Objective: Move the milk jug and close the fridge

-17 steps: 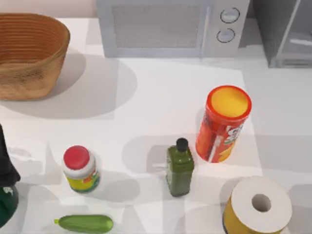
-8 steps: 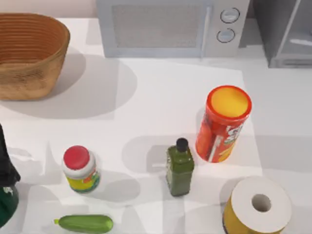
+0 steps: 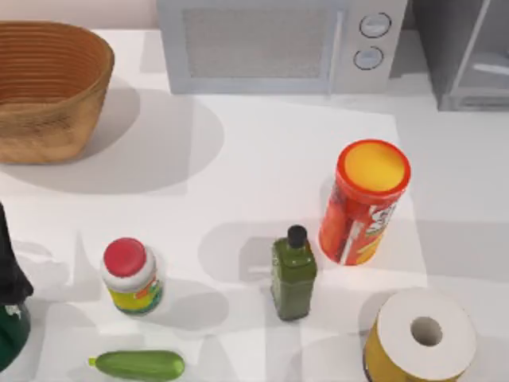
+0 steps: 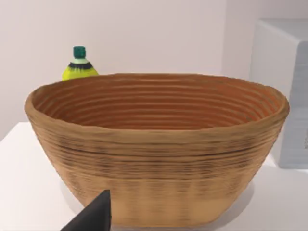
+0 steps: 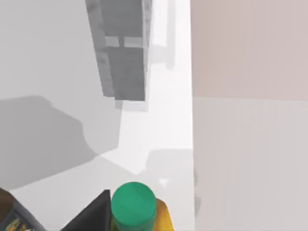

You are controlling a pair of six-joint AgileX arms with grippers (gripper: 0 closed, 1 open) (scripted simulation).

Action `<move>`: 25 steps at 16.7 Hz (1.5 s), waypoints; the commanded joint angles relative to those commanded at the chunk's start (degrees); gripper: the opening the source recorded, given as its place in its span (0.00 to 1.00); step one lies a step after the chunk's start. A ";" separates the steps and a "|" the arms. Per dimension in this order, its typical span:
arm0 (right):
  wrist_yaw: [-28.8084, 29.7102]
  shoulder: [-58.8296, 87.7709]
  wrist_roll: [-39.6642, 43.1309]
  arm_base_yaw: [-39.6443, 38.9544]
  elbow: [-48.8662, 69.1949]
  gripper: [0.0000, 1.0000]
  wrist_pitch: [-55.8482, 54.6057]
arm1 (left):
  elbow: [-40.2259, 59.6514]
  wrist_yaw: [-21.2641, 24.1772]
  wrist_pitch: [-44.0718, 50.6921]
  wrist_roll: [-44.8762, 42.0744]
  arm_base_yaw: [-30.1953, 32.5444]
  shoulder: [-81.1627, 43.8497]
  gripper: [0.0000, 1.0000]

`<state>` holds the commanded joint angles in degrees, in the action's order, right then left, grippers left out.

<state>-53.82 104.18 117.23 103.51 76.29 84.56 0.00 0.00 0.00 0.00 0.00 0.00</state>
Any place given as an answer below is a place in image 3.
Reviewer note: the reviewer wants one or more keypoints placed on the brown woven basket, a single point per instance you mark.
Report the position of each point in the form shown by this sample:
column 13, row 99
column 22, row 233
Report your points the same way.
column 47, row 131

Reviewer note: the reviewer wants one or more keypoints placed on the green cucumber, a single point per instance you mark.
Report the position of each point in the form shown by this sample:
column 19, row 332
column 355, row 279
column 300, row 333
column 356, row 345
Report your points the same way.
column 139, row 364

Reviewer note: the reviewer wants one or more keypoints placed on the white jar with red lid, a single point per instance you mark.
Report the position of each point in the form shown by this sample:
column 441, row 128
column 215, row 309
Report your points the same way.
column 131, row 278

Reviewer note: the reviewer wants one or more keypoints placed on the yellow and white paper roll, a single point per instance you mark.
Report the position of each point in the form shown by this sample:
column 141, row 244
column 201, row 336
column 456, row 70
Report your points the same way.
column 401, row 338

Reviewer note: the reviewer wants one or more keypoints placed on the pale microwave oven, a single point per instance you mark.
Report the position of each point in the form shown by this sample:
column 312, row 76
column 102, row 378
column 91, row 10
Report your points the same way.
column 397, row 40

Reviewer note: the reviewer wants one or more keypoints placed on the red can with yellow lid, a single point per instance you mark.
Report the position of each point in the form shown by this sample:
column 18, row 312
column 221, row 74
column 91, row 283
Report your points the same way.
column 358, row 207

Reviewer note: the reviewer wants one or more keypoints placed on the green bottle with black cap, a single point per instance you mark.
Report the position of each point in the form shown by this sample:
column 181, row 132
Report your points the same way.
column 292, row 278

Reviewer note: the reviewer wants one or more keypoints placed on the round microwave knob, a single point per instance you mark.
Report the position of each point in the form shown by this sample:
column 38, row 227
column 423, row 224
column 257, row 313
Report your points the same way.
column 375, row 23
column 368, row 58

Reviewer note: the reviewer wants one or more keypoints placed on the dark green round object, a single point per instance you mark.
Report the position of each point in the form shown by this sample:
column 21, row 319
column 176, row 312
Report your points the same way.
column 12, row 334

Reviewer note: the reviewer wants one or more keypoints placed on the microwave oven door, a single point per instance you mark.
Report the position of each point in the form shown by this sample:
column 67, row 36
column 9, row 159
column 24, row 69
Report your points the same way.
column 254, row 44

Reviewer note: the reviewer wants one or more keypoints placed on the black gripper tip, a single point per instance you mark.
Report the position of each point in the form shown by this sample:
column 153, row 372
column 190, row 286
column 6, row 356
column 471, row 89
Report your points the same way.
column 10, row 262

